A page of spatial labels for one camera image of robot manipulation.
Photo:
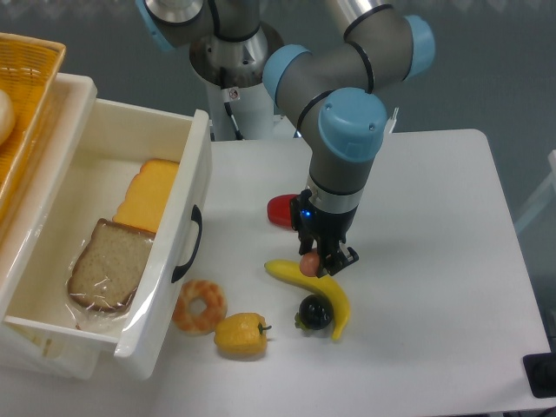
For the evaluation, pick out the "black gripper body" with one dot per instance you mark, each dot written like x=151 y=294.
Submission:
x=328 y=229

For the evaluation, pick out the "yellow bell pepper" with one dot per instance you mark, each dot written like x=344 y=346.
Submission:
x=242 y=335

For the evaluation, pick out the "red toy fruit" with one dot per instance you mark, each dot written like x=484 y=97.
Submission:
x=284 y=211

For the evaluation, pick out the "brown bread slice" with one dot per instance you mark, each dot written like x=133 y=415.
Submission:
x=107 y=273

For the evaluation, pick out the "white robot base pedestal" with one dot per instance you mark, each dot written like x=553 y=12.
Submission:
x=240 y=108

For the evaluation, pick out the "white bun in basket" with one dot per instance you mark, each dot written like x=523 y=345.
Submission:
x=7 y=117

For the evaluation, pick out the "black device at edge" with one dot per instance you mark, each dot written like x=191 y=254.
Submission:
x=540 y=373

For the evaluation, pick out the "glazed ring donut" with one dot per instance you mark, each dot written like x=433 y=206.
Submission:
x=200 y=306

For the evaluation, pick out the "yellow wicker basket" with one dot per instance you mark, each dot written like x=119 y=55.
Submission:
x=29 y=67

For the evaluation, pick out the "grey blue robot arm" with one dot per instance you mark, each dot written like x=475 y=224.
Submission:
x=329 y=99

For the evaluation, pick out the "black drawer handle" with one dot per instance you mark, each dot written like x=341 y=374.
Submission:
x=192 y=246

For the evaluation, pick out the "brown egg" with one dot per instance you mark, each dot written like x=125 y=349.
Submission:
x=309 y=264

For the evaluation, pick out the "yellow banana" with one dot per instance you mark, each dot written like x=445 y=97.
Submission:
x=326 y=286

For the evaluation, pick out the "white open upper drawer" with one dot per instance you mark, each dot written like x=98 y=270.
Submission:
x=116 y=141

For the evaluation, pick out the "orange toast slice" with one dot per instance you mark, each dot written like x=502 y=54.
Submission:
x=147 y=195

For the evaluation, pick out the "white drawer cabinet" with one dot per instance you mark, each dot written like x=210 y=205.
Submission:
x=68 y=105

